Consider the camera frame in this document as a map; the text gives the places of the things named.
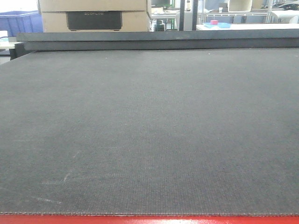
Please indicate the metal shelving rack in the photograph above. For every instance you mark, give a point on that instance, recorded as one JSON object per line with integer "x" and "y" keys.
{"x": 262, "y": 11}

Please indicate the white square bin on shelf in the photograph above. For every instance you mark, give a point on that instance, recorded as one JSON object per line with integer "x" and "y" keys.
{"x": 239, "y": 5}

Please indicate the blue plastic bin on table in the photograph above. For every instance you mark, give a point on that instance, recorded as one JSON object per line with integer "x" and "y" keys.
{"x": 15, "y": 22}

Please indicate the black conveyor frame rail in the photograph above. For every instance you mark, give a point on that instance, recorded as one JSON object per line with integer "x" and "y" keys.
{"x": 168, "y": 40}

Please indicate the large cardboard box black label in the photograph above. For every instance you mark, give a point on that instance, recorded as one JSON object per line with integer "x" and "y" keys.
{"x": 95, "y": 15}

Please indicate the dark conveyor belt mat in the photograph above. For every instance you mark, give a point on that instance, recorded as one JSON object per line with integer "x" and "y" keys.
{"x": 179, "y": 132}

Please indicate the black metal stand frame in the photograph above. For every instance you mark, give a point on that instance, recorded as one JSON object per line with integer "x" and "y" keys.
{"x": 188, "y": 15}

